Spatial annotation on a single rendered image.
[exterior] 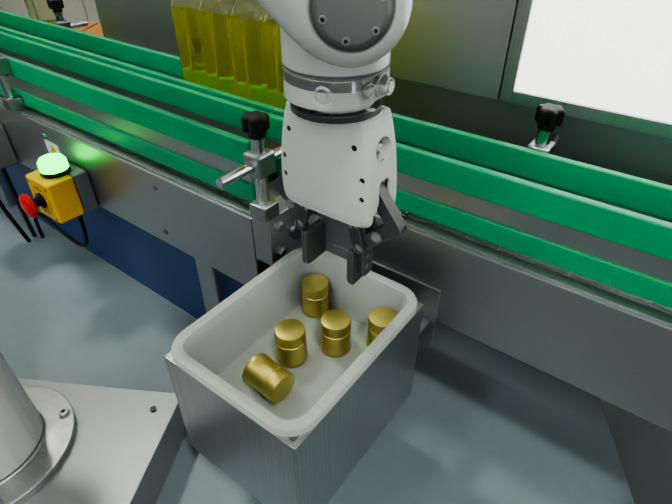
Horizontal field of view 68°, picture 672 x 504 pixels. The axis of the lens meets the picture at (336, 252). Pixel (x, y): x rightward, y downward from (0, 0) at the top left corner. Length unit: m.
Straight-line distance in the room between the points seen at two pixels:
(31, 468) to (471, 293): 0.55
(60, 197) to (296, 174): 0.53
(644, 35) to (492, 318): 0.33
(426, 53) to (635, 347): 0.43
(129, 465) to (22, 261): 0.62
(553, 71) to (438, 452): 0.51
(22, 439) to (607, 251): 0.67
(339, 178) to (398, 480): 0.43
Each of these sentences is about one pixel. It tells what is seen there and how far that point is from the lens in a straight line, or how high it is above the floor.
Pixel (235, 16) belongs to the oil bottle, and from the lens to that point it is 0.71.
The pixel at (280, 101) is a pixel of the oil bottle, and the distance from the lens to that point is 0.69.
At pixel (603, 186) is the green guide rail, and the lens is 0.59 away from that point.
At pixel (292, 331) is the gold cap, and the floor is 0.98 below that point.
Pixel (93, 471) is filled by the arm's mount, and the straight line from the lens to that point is 0.71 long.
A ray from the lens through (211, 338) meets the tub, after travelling 0.55.
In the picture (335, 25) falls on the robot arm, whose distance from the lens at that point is 0.29.
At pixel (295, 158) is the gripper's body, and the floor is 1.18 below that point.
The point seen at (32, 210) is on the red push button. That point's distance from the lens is 0.92.
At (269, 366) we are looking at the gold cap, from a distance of 0.53.
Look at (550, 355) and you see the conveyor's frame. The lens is 0.61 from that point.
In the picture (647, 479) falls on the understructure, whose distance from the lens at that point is 1.03.
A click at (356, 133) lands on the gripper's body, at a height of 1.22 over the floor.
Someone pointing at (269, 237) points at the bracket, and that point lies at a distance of 0.61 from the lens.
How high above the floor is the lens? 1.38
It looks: 37 degrees down
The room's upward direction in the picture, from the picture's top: straight up
